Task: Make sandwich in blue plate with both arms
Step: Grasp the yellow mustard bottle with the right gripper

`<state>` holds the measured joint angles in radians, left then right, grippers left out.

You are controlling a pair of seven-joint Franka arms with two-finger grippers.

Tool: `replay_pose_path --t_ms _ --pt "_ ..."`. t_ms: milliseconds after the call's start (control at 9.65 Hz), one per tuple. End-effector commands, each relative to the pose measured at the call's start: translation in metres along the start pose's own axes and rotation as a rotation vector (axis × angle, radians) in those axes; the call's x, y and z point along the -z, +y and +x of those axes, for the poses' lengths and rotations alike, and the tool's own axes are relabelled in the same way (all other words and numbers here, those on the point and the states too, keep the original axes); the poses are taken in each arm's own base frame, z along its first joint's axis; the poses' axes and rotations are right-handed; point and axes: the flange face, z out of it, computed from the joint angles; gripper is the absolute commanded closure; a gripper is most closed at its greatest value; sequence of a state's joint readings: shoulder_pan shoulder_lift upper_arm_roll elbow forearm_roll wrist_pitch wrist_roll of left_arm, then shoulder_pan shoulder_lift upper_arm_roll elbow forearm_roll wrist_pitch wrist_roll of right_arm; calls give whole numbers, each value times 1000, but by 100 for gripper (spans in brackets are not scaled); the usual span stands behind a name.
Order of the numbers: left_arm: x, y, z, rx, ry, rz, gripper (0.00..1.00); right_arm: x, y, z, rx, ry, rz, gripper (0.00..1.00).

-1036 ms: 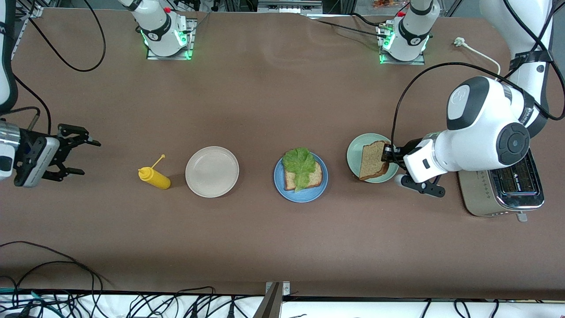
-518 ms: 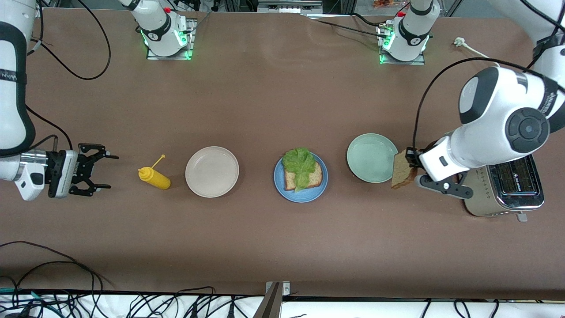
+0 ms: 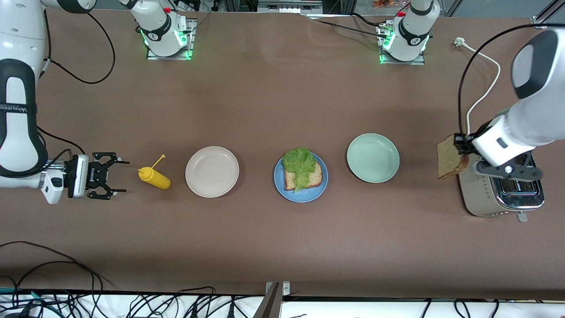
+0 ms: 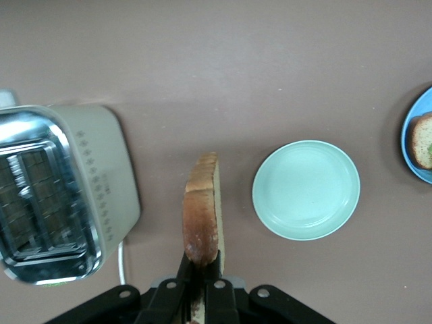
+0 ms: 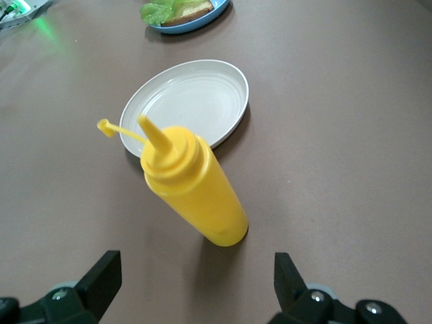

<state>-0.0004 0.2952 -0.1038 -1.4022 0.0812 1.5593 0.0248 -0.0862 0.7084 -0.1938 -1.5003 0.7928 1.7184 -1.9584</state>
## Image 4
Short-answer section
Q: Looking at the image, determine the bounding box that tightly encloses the pale green round plate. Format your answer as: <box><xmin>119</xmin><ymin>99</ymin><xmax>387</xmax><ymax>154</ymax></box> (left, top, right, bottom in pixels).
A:
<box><xmin>252</xmin><ymin>140</ymin><xmax>361</xmax><ymax>241</ymax></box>

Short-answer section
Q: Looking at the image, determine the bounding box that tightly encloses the blue round plate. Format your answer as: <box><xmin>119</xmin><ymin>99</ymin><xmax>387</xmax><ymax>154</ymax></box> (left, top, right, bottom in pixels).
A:
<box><xmin>400</xmin><ymin>86</ymin><xmax>432</xmax><ymax>185</ymax></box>

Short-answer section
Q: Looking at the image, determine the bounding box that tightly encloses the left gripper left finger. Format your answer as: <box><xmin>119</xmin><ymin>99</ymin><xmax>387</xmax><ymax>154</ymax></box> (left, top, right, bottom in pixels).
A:
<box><xmin>134</xmin><ymin>251</ymin><xmax>194</xmax><ymax>324</ymax></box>

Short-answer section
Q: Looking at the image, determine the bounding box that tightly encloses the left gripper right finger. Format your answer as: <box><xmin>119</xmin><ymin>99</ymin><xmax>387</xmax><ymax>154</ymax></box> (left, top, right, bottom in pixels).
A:
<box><xmin>204</xmin><ymin>251</ymin><xmax>240</xmax><ymax>324</ymax></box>

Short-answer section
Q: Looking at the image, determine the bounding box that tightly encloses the brown bread slice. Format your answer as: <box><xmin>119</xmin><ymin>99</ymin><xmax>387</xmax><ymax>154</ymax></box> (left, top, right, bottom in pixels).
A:
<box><xmin>406</xmin><ymin>113</ymin><xmax>432</xmax><ymax>170</ymax></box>
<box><xmin>182</xmin><ymin>151</ymin><xmax>226</xmax><ymax>324</ymax></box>

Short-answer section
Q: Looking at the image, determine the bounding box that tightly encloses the beige and chrome toaster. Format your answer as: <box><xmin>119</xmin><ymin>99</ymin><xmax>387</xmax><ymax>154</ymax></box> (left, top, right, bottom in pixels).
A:
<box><xmin>0</xmin><ymin>88</ymin><xmax>142</xmax><ymax>288</ymax></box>

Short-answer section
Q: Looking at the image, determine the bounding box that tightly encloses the white toaster power cord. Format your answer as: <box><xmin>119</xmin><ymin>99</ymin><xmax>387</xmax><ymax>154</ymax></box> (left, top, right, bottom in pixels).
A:
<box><xmin>117</xmin><ymin>241</ymin><xmax>128</xmax><ymax>288</ymax></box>

